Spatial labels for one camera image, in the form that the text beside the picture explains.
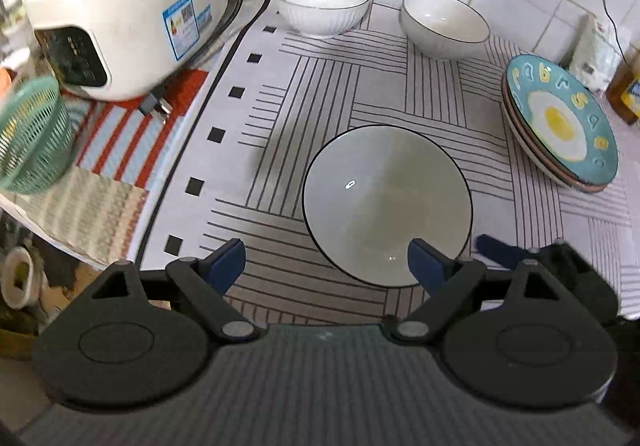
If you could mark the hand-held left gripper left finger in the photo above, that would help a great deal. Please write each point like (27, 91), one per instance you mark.
(227, 265)

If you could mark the beige woven cloth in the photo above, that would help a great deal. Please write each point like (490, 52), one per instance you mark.
(85, 216)

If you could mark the green plastic basket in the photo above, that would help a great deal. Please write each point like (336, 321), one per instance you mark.
(32, 136)

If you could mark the red striped cloth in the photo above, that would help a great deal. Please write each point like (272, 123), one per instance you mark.
(130, 141)

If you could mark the striped table mat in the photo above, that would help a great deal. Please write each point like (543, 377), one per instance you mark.
(280, 126)

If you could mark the white bowl with black rim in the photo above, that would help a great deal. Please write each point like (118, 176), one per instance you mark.
(322, 4)
(442, 24)
(387, 206)

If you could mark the amber cooking wine bottle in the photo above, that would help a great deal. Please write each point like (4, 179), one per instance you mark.
(625, 96)

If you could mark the white round container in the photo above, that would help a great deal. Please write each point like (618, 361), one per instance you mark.
(17, 273)

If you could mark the clear plastic bag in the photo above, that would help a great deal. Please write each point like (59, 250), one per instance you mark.
(592, 56)

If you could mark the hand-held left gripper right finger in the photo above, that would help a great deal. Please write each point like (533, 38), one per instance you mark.
(425, 267)

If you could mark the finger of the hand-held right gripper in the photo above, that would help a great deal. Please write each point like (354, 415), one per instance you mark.
(500, 252)

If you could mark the white rice cooker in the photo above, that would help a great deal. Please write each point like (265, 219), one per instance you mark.
(115, 11)

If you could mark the blue fried egg plate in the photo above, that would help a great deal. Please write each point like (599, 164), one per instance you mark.
(557, 121)

